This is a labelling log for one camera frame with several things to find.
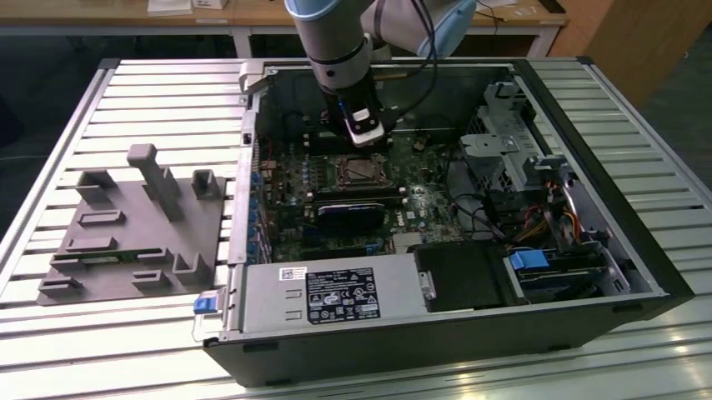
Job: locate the silver topped CPU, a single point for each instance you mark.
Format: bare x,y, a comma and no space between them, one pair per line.
358,171

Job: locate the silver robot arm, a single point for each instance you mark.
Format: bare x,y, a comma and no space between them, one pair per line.
334,41

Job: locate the CPU socket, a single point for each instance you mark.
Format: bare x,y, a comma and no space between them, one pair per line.
361,186

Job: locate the brass tube fitting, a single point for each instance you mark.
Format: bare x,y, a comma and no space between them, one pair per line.
397,76

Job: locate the black graphics card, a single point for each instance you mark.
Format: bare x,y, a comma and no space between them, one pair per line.
350,216

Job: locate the green motherboard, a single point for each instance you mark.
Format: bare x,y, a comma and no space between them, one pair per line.
423,208

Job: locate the metal drive cage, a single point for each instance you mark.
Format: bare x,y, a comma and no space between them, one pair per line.
489,143

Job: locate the silver finned heat sink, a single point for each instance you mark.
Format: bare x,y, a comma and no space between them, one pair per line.
409,241

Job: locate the white cardboard box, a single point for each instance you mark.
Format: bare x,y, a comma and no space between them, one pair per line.
210,4
170,7

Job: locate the black plastic box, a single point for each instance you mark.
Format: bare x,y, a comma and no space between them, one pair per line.
461,275

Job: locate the grey parts rack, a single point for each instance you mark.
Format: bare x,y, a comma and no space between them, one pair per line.
139,233

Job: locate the silver power supply unit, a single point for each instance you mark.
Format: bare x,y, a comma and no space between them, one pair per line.
268,300

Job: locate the hard disk in blue carrier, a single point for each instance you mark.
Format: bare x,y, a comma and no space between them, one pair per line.
528,260

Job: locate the green RAM stick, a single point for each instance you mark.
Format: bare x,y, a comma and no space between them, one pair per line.
134,252

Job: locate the blue plastic latch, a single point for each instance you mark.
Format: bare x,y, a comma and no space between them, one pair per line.
205,304

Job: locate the wooden desk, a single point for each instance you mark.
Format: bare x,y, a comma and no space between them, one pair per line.
83,16

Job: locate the wooden cabinet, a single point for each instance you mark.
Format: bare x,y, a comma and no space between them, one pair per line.
656,41

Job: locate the black PC case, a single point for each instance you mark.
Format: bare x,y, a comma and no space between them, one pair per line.
445,358

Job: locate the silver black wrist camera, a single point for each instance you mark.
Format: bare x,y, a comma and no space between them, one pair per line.
364,127

